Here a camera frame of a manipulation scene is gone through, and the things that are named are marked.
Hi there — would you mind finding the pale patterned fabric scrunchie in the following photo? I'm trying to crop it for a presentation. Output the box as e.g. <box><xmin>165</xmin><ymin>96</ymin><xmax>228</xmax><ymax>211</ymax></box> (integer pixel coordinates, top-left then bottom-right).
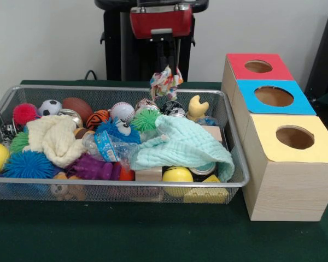
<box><xmin>149</xmin><ymin>64</ymin><xmax>184</xmax><ymax>101</ymax></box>

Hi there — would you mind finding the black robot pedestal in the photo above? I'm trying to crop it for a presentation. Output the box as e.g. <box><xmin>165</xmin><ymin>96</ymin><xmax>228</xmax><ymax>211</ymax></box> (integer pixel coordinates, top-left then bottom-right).
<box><xmin>94</xmin><ymin>0</ymin><xmax>210</xmax><ymax>82</ymax></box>

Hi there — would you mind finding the crushed clear plastic bottle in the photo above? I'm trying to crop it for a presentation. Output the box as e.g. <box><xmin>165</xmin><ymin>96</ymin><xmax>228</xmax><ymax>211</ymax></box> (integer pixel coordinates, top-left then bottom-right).
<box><xmin>81</xmin><ymin>130</ymin><xmax>139</xmax><ymax>163</ymax></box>

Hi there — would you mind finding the mint green cloth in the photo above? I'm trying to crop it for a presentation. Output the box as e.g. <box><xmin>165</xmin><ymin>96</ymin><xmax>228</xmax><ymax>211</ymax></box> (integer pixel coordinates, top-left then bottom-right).
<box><xmin>130</xmin><ymin>115</ymin><xmax>235</xmax><ymax>183</ymax></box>

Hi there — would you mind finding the yellow smiley face ball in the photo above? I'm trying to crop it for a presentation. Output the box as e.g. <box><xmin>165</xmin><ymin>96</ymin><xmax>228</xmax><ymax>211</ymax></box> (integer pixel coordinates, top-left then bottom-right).
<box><xmin>161</xmin><ymin>166</ymin><xmax>194</xmax><ymax>198</ymax></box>

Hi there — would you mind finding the cream white cloth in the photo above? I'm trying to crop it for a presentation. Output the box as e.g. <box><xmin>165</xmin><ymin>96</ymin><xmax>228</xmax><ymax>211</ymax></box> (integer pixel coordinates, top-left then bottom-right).
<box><xmin>26</xmin><ymin>114</ymin><xmax>85</xmax><ymax>169</ymax></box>

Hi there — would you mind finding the wooden box with three holes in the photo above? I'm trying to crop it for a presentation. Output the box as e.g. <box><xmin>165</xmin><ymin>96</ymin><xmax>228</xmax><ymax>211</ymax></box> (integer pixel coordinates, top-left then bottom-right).
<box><xmin>221</xmin><ymin>53</ymin><xmax>328</xmax><ymax>222</ymax></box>

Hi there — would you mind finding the pink spiky ball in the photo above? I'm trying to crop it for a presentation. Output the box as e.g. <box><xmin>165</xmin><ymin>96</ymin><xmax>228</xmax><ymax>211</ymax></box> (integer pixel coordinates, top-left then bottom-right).
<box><xmin>13</xmin><ymin>103</ymin><xmax>39</xmax><ymax>126</ymax></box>

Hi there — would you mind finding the small blue spiky ball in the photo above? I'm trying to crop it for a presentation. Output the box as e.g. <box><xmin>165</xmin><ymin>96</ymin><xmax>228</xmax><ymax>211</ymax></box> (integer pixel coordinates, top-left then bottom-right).
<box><xmin>94</xmin><ymin>117</ymin><xmax>142</xmax><ymax>144</ymax></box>

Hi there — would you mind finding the purple knobbly rubber toy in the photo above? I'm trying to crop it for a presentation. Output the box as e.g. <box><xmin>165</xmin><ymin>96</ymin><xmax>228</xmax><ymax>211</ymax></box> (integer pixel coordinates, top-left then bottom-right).
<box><xmin>65</xmin><ymin>153</ymin><xmax>122</xmax><ymax>181</ymax></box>

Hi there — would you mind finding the large blue spiky ball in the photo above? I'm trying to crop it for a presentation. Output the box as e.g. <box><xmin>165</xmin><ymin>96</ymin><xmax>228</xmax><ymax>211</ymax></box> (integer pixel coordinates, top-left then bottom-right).
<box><xmin>2</xmin><ymin>150</ymin><xmax>55</xmax><ymax>180</ymax></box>

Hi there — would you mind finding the shallow wire mesh bin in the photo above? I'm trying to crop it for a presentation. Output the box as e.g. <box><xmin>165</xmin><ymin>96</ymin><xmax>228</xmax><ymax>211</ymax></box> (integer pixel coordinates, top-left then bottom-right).
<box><xmin>0</xmin><ymin>84</ymin><xmax>250</xmax><ymax>204</ymax></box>

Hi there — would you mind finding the black and white soccer ball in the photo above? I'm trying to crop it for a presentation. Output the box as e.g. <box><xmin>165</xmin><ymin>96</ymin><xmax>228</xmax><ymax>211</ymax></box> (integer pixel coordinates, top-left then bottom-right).
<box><xmin>38</xmin><ymin>99</ymin><xmax>63</xmax><ymax>117</ymax></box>

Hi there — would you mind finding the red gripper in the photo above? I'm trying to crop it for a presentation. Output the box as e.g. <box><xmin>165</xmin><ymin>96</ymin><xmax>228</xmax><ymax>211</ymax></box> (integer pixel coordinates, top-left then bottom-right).
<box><xmin>130</xmin><ymin>5</ymin><xmax>194</xmax><ymax>74</ymax></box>

